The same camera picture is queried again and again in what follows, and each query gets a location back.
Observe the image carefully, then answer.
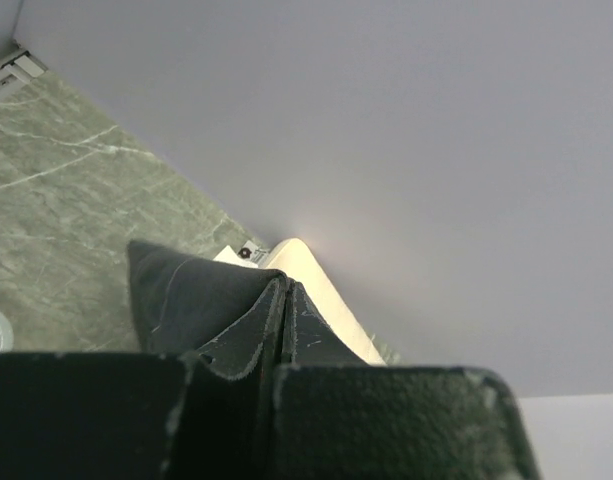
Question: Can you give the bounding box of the aluminium frame rail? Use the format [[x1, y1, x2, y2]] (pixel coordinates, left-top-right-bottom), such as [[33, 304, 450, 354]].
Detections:
[[0, 40, 48, 102]]

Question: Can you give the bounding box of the dark grey checked pillowcase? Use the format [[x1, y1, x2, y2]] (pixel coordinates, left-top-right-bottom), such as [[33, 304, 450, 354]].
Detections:
[[126, 239, 286, 353]]

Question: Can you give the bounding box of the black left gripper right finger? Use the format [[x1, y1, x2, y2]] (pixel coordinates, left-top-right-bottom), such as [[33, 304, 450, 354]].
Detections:
[[273, 280, 542, 480]]

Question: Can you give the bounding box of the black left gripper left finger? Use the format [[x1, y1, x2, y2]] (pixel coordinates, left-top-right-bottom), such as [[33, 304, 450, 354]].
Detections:
[[0, 275, 290, 480]]

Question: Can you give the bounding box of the cream white pillow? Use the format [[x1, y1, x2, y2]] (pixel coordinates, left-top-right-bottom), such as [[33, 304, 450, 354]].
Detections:
[[260, 238, 386, 366]]

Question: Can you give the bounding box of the white pillow care label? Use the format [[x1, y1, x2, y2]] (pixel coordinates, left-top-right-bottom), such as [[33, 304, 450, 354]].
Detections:
[[213, 246, 269, 268]]

